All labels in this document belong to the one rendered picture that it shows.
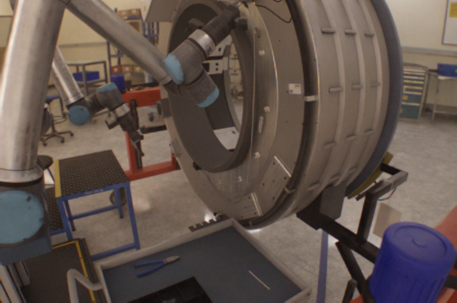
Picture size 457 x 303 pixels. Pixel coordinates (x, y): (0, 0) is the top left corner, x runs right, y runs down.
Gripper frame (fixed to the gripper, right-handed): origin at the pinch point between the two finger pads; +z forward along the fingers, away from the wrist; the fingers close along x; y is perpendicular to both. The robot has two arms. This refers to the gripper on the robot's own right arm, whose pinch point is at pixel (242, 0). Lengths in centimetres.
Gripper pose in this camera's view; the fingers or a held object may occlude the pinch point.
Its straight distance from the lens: 106.7
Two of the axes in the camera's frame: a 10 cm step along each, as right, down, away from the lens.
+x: -1.1, -3.6, -9.3
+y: 7.3, 6.0, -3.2
